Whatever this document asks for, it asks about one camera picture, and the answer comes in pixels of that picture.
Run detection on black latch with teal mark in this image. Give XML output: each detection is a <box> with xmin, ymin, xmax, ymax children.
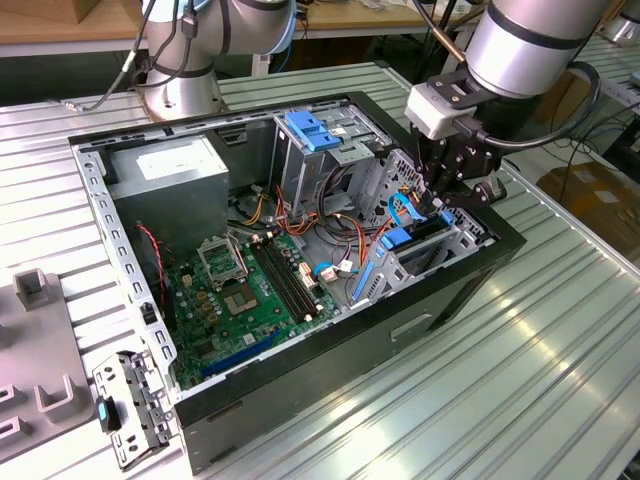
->
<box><xmin>97</xmin><ymin>396</ymin><xmax>124</xmax><ymax>434</ymax></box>

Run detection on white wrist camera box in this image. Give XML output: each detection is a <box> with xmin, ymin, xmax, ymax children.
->
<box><xmin>404</xmin><ymin>82</ymin><xmax>474</xmax><ymax>140</ymax></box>

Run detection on grey metal disk bay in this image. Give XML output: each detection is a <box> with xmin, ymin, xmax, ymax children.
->
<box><xmin>347</xmin><ymin>212</ymin><xmax>496</xmax><ymax>311</ymax></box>

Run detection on metal socket cover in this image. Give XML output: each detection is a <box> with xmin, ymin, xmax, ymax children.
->
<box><xmin>197</xmin><ymin>234</ymin><xmax>251</xmax><ymax>291</ymax></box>

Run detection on blue expansion slot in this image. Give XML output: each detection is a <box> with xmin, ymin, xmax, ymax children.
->
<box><xmin>199</xmin><ymin>330</ymin><xmax>282</xmax><ymax>380</ymax></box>

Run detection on red black fan wire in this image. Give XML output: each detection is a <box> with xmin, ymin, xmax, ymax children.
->
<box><xmin>135</xmin><ymin>223</ymin><xmax>169</xmax><ymax>301</ymax></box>

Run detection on large cardboard box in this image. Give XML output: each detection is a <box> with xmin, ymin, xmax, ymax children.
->
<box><xmin>537</xmin><ymin>160</ymin><xmax>640</xmax><ymax>251</ymax></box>

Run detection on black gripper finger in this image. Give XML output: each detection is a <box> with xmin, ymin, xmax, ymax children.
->
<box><xmin>412</xmin><ymin>126</ymin><xmax>445</xmax><ymax>212</ymax></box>
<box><xmin>439</xmin><ymin>173</ymin><xmax>508</xmax><ymax>209</ymax></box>

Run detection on grey power supply unit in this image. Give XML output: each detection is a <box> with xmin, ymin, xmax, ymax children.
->
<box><xmin>102</xmin><ymin>134</ymin><xmax>231</xmax><ymax>251</ymax></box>

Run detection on thick black camera cable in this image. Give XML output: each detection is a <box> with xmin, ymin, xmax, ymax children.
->
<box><xmin>452</xmin><ymin>59</ymin><xmax>601</xmax><ymax>150</ymax></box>

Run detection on metal slot bracket plate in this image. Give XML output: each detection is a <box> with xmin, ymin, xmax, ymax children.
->
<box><xmin>92</xmin><ymin>349</ymin><xmax>180</xmax><ymax>472</ymax></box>

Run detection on black RAM slot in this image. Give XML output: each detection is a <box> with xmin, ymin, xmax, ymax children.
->
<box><xmin>257</xmin><ymin>239</ymin><xmax>312</xmax><ymax>320</ymax></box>
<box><xmin>268</xmin><ymin>235</ymin><xmax>324</xmax><ymax>312</ymax></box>
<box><xmin>251</xmin><ymin>240</ymin><xmax>307</xmax><ymax>324</ymax></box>
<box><xmin>263</xmin><ymin>237</ymin><xmax>317</xmax><ymax>316</ymax></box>

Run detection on blue plastic drive bracket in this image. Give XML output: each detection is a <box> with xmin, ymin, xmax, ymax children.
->
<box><xmin>283</xmin><ymin>110</ymin><xmax>342</xmax><ymax>154</ymax></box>

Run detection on grey metal drive cage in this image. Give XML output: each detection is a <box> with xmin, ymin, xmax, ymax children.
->
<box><xmin>272</xmin><ymin>102</ymin><xmax>394</xmax><ymax>219</ymax></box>

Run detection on green motherboard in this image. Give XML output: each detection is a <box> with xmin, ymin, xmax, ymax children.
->
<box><xmin>164</xmin><ymin>232</ymin><xmax>346</xmax><ymax>391</ymax></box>

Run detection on wooden desk with white legs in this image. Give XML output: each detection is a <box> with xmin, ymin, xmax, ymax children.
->
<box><xmin>0</xmin><ymin>0</ymin><xmax>491</xmax><ymax>96</ymax></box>

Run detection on blue data wire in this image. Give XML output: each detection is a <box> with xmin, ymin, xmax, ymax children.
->
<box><xmin>387</xmin><ymin>191</ymin><xmax>431</xmax><ymax>227</ymax></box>

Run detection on orange yellow wire bundle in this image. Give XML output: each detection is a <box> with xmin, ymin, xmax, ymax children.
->
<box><xmin>227</xmin><ymin>184</ymin><xmax>389</xmax><ymax>261</ymax></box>

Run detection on orange red power wire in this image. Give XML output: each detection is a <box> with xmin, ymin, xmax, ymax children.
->
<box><xmin>398</xmin><ymin>184</ymin><xmax>431</xmax><ymax>211</ymax></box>

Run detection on black open PC case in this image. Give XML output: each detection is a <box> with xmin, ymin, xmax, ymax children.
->
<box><xmin>67</xmin><ymin>89</ymin><xmax>529</xmax><ymax>476</ymax></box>

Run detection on black cable with metal plug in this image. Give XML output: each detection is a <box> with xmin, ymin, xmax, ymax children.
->
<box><xmin>49</xmin><ymin>0</ymin><xmax>196</xmax><ymax>114</ymax></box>

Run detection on hard disk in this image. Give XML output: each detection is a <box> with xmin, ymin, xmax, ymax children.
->
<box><xmin>351</xmin><ymin>208</ymin><xmax>459</xmax><ymax>305</ymax></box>

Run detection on grey parts rack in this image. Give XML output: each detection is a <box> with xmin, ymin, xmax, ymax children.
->
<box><xmin>0</xmin><ymin>268</ymin><xmax>96</xmax><ymax>466</ymax></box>

